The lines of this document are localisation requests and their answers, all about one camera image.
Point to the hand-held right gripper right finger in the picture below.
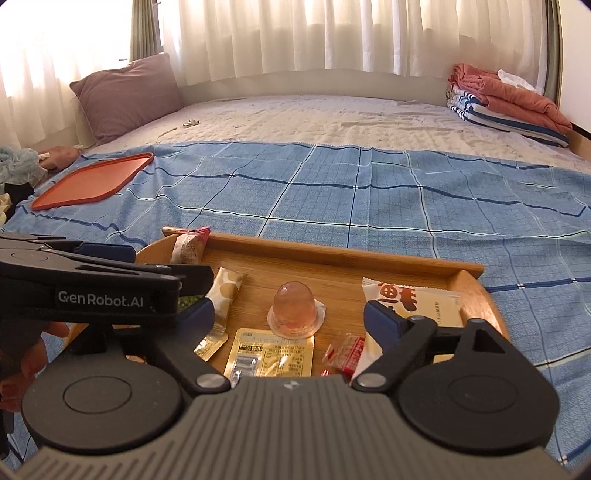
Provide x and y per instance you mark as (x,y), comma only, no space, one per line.
(383,319)

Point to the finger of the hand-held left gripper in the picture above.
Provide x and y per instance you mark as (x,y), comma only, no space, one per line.
(106,253)
(194,278)

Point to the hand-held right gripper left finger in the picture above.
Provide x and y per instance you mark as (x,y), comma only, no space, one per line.
(196,318)

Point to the pink edged grain snack packet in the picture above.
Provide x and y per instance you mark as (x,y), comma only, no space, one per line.
(189,249)

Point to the cream dotted snack packet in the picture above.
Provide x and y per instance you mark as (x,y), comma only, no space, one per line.
(226,286)

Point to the red orange snack packet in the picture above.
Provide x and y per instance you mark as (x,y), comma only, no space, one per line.
(346,353)

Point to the cream packet with brown print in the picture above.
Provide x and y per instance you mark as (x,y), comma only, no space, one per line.
(429,300)

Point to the wooden tray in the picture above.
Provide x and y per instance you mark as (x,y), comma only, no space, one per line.
(332,286)

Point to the pink jelly cup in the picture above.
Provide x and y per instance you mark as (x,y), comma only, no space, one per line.
(295,307)

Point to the person's left hand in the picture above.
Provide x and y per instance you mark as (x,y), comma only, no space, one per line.
(27,369)

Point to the red plastic tray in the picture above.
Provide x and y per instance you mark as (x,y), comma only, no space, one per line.
(87,182)

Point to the dusty pink cloth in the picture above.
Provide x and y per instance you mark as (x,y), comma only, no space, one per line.
(62,157)

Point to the black cloth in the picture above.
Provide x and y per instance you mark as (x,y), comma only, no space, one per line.
(18,191)

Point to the cream cloth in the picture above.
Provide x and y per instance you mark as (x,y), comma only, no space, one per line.
(4,205)

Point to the blue checked bedsheet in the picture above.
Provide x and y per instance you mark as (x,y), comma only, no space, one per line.
(415,207)

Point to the pale blue cloth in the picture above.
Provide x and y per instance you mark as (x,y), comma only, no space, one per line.
(18,161)

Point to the small white object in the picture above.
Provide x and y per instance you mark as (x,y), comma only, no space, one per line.
(190,123)

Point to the purple pillow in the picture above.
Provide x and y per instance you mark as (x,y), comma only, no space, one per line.
(129,97)

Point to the white quilted mattress pad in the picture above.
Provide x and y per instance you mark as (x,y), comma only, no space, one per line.
(323,120)

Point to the folded blue striped blanket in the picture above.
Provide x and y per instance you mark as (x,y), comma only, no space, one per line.
(485,116)

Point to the olive curtain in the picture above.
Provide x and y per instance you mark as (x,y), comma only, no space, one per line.
(551,50)
(144,27)

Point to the folded salmon blanket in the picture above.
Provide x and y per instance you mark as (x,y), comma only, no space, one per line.
(521,101)

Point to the white curtain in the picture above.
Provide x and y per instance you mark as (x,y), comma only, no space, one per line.
(300,32)

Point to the white cloth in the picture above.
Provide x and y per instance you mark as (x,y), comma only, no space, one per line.
(512,77)

